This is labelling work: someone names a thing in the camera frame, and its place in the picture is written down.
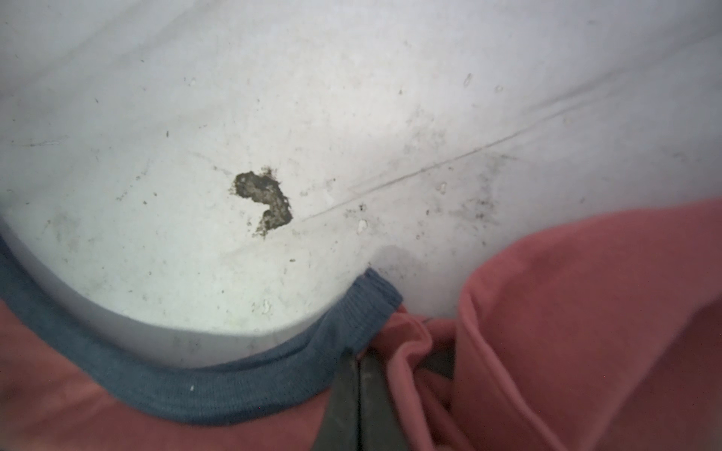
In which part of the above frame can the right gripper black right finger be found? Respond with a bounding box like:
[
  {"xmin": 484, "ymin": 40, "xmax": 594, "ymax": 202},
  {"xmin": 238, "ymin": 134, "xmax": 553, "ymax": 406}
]
[{"xmin": 359, "ymin": 353, "xmax": 410, "ymax": 451}]

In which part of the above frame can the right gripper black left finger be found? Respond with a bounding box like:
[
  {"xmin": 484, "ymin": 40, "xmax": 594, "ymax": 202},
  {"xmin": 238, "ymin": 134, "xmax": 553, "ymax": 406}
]
[{"xmin": 311, "ymin": 356, "xmax": 360, "ymax": 451}]

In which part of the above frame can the red tank top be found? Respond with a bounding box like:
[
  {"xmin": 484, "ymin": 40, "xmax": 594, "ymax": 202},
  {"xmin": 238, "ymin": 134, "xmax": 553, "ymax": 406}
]
[{"xmin": 1, "ymin": 198, "xmax": 721, "ymax": 450}]

